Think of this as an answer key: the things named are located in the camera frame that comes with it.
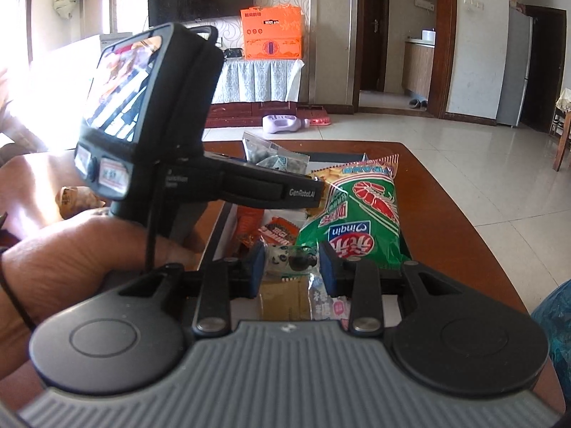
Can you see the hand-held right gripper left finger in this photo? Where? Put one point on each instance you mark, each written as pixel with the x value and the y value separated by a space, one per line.
pixel 256 269

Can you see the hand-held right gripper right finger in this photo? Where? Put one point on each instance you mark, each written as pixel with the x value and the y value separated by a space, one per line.
pixel 329 269

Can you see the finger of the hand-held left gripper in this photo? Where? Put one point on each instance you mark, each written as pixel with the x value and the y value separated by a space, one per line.
pixel 241 168

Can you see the panda print candy packet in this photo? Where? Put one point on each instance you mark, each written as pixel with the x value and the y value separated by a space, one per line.
pixel 290 261

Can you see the clear packet with dark snacks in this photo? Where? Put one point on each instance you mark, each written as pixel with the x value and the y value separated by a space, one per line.
pixel 274 154

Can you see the orange snack bar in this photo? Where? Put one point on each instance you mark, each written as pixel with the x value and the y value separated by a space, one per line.
pixel 249 229

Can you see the gold brown snack packet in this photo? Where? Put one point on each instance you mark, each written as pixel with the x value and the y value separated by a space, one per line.
pixel 285 298

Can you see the large green shrimp chips bag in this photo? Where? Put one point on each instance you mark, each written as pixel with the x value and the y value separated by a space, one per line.
pixel 357 214

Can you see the person's left hand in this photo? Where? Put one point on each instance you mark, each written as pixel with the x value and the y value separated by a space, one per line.
pixel 89 249

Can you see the white snack packet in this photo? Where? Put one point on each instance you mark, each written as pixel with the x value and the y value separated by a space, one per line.
pixel 328 303

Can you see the small orange snack packet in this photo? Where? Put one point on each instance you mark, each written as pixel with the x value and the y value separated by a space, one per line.
pixel 279 231

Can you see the green striped snack packet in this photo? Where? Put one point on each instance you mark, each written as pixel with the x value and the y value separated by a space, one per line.
pixel 328 191

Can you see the white cabinet cloth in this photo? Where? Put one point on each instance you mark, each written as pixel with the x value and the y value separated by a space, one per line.
pixel 261 80

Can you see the red flat floor item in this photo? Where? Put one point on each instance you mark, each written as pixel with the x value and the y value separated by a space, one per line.
pixel 317 118

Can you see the black device on cabinet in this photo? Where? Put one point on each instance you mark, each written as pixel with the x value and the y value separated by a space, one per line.
pixel 233 53

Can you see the amber snack packet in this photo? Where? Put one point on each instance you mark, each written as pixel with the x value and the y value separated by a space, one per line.
pixel 80 200

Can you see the orange cardboard box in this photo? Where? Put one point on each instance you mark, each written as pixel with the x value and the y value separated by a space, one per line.
pixel 272 31

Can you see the pair of slippers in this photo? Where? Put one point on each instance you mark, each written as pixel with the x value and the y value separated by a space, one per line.
pixel 418 103

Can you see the wooden kitchen cabinet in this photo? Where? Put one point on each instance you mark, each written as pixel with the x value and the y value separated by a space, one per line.
pixel 418 69

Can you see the black wrist band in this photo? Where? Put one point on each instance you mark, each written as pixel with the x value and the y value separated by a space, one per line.
pixel 18 290

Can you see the white pot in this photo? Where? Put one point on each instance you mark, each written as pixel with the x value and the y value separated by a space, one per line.
pixel 429 35

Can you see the blue patterned cloth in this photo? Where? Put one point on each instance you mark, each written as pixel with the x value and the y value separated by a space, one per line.
pixel 555 343

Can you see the grey refrigerator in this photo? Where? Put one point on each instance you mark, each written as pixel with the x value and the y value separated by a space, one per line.
pixel 513 67

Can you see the dining table with lace cloth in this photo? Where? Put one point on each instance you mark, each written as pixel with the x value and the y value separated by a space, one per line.
pixel 563 116

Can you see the dark wooden door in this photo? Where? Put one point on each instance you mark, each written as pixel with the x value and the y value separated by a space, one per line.
pixel 546 71

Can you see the wall switch panel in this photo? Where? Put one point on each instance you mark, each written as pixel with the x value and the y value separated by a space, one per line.
pixel 473 2

